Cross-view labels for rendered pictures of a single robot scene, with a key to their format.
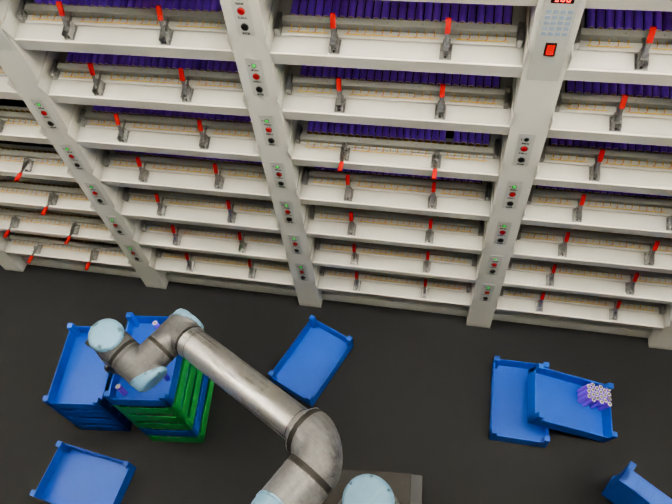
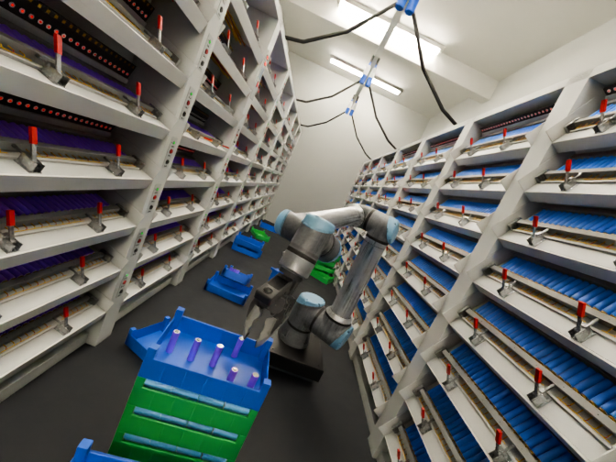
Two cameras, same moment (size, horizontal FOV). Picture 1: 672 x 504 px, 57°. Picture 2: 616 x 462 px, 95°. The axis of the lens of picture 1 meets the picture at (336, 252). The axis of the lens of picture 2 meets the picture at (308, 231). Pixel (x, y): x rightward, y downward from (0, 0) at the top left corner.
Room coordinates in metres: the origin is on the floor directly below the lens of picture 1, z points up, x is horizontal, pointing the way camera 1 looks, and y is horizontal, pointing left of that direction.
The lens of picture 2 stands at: (1.07, 1.35, 0.96)
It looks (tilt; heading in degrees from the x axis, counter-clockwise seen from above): 9 degrees down; 250
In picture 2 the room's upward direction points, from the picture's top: 24 degrees clockwise
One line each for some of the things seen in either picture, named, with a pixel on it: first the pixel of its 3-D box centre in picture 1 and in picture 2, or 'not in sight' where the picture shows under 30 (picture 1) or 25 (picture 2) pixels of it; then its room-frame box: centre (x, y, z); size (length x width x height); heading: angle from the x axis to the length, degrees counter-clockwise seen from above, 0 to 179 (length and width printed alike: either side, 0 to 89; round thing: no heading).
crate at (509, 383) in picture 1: (519, 400); (229, 287); (0.73, -0.60, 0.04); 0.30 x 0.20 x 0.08; 163
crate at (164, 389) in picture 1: (148, 358); (215, 354); (0.92, 0.67, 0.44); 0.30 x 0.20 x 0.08; 170
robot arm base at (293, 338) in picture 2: not in sight; (296, 330); (0.39, 0.00, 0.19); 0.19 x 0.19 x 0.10
